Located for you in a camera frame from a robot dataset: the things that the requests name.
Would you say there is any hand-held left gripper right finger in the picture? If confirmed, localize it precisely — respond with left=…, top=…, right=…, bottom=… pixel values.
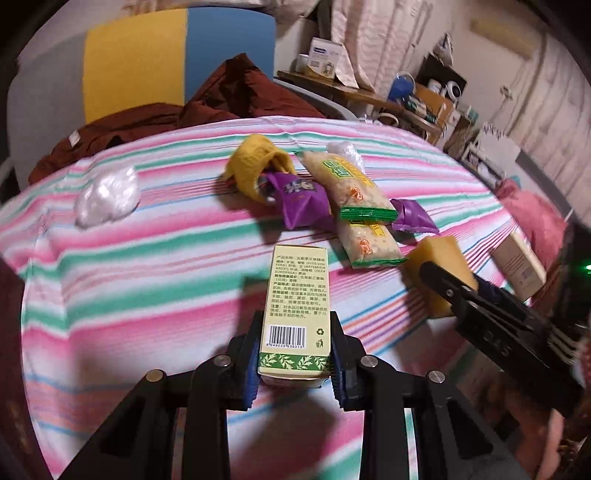
left=329, top=311, right=532, bottom=480

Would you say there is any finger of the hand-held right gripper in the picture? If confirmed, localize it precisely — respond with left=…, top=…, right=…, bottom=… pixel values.
left=475, top=276, right=532, bottom=309
left=418, top=261, right=555, bottom=337

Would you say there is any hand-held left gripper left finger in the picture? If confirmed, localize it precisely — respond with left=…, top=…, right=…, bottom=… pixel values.
left=60, top=311, right=266, bottom=480

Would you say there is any yellow sponge block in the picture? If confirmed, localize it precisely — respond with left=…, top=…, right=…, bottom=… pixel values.
left=404, top=235, right=478, bottom=319

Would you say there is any beige box red print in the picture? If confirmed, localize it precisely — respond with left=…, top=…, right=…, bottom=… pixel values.
left=490, top=229, right=548, bottom=301

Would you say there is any small purple snack packet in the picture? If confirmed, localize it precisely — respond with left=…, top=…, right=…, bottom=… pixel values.
left=390, top=198, right=440, bottom=235

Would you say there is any rice cracker packet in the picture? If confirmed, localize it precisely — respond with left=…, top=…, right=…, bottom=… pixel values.
left=295, top=151, right=399, bottom=222
left=336, top=217, right=407, bottom=270

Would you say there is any beige box green leaf print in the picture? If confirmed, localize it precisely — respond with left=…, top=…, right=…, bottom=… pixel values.
left=257, top=246, right=334, bottom=388

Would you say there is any large purple snack packet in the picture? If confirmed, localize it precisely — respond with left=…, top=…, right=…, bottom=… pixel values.
left=261, top=172, right=334, bottom=232

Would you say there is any yellow packet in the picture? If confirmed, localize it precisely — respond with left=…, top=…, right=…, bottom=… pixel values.
left=224, top=135, right=297, bottom=203

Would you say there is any person's right forearm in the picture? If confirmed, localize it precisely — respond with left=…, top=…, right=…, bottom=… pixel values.
left=503, top=378, right=591, bottom=480

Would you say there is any pink fluffy blanket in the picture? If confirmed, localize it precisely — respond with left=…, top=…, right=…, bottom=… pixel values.
left=494, top=178, right=568, bottom=305

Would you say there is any white cabinet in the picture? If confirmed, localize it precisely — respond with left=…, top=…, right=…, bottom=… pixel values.
left=462, top=122, right=522, bottom=185

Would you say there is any striped tablecloth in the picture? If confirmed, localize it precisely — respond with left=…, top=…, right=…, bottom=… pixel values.
left=0, top=117, right=568, bottom=480

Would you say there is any small clear plastic wad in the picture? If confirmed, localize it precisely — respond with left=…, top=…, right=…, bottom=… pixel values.
left=325, top=141, right=365, bottom=171

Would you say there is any cardboard box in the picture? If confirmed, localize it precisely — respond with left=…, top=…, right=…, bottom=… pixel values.
left=411, top=83, right=462, bottom=134

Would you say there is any white patterned curtain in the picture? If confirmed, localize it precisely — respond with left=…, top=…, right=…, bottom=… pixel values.
left=480, top=32, right=591, bottom=213

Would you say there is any wooden shelf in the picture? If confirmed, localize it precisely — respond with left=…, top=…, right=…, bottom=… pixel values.
left=276, top=69, right=444, bottom=144

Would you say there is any large clear plastic wad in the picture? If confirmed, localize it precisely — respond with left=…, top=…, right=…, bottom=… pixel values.
left=74, top=165, right=140, bottom=228

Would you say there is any white air conditioner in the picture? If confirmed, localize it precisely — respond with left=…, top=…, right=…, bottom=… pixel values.
left=478, top=21, right=539, bottom=58

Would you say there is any pink patterned curtain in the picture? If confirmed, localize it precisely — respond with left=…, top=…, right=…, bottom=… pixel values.
left=259, top=0, right=333, bottom=20
left=332, top=0, right=451, bottom=90

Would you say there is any white box blue label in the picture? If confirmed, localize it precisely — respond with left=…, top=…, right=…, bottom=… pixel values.
left=307, top=37, right=345, bottom=81

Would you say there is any maroon garment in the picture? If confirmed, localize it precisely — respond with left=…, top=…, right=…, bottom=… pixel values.
left=28, top=53, right=326, bottom=185

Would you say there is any grey yellow blue chair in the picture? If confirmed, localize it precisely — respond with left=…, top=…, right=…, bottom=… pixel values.
left=7, top=6, right=278, bottom=185

